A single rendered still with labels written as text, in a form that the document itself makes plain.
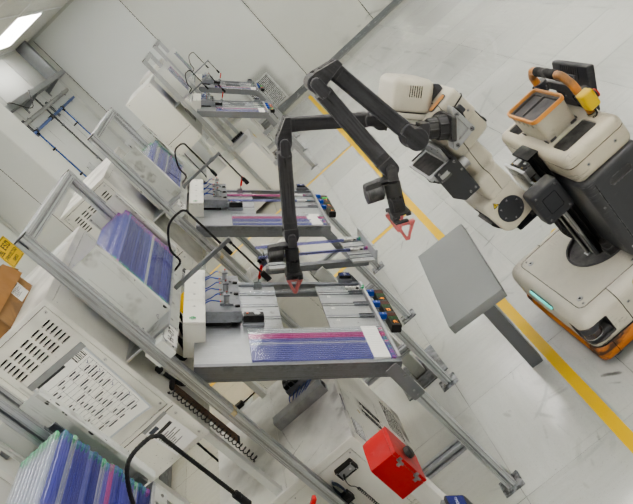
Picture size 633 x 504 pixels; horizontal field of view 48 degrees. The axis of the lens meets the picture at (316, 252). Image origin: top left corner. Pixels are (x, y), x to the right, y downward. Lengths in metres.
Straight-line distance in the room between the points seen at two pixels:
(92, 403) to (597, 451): 1.77
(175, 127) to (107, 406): 5.01
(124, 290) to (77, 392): 0.36
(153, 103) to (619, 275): 5.23
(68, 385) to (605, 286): 1.96
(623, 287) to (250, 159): 5.03
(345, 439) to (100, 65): 8.30
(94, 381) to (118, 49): 8.14
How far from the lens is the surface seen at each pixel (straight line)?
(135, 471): 1.69
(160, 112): 7.19
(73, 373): 2.43
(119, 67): 10.29
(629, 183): 2.77
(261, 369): 2.41
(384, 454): 2.16
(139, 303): 2.41
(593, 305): 2.85
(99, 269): 2.38
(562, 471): 2.84
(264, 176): 7.34
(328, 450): 2.66
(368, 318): 2.79
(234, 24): 10.19
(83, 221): 3.77
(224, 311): 2.66
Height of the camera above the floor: 2.05
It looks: 21 degrees down
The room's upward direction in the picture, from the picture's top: 45 degrees counter-clockwise
